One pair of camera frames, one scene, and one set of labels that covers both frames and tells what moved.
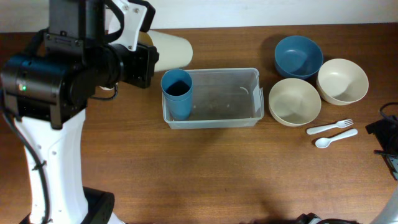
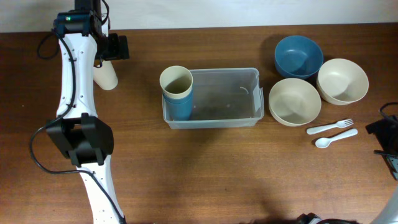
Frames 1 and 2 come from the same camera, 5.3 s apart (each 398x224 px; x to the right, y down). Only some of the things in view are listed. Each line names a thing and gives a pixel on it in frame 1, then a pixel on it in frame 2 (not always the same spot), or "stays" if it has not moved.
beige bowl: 294,102 stays
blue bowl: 298,57 stays
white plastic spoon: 324,142 stays
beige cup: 175,51 → 176,81
